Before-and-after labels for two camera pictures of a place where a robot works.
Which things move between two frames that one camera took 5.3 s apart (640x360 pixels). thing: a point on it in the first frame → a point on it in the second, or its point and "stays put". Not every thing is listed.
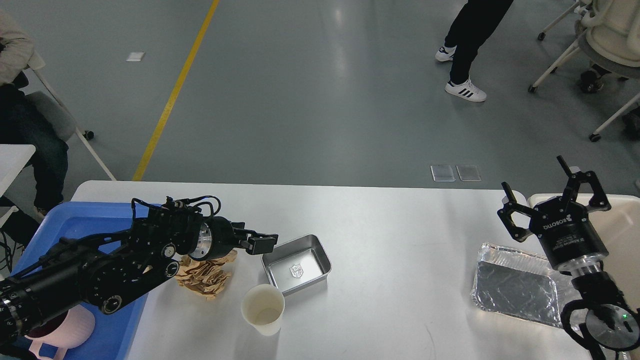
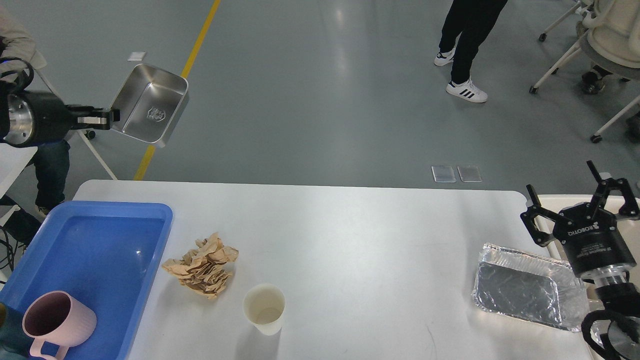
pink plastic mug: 66,330 stays put
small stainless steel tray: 293,266 → 151,103
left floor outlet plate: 442,173 stays put
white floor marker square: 135,56 stays put
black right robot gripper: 563,224 → 590,236
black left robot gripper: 215,237 → 37,118
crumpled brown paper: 206,277 stays put
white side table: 13,158 stays put
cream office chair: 608,38 stays put
